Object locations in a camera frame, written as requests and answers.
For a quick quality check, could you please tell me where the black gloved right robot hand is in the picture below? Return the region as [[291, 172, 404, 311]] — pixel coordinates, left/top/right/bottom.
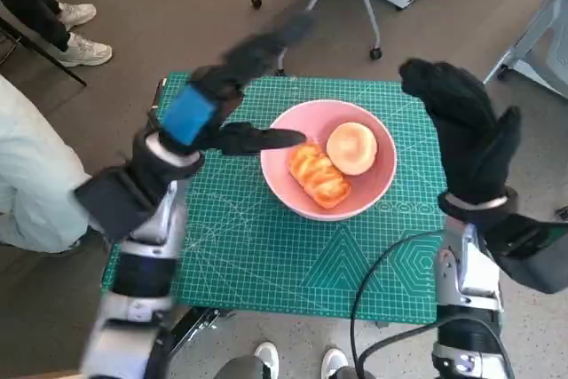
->
[[398, 58, 523, 207]]

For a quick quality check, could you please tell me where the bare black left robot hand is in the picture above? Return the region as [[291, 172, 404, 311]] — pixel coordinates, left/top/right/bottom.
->
[[157, 10, 317, 159]]

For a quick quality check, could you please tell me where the round toy bread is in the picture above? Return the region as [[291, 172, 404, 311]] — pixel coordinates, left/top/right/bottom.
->
[[326, 122, 379, 176]]

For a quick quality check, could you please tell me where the pink bowl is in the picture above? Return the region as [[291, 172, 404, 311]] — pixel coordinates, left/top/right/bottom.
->
[[260, 99, 398, 221]]

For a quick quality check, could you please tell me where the long braided toy bread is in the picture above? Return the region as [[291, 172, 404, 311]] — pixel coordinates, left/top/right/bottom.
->
[[288, 144, 352, 210]]

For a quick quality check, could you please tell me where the black metal stand leg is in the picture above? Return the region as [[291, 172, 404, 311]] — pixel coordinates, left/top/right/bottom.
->
[[0, 14, 88, 87]]

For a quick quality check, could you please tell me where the green cutting mat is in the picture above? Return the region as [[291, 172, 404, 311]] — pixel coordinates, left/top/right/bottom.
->
[[101, 70, 449, 325]]

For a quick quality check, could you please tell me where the black table edge rail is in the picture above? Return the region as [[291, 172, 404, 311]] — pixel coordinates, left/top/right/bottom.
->
[[150, 79, 166, 109]]

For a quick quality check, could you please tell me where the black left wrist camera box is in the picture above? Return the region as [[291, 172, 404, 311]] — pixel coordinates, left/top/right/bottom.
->
[[74, 165, 156, 241]]

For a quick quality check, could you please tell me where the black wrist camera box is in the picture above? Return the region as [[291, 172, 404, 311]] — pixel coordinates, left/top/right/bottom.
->
[[74, 165, 156, 241], [481, 214, 568, 295]]

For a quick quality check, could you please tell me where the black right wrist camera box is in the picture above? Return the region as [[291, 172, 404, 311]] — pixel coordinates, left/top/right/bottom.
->
[[481, 214, 568, 295]]

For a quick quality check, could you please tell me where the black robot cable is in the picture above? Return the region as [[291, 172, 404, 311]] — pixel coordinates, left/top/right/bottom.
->
[[358, 314, 516, 379], [350, 230, 445, 379]]

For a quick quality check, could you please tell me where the black folding table frame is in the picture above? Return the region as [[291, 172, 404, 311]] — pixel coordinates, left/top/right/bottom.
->
[[170, 305, 236, 344]]

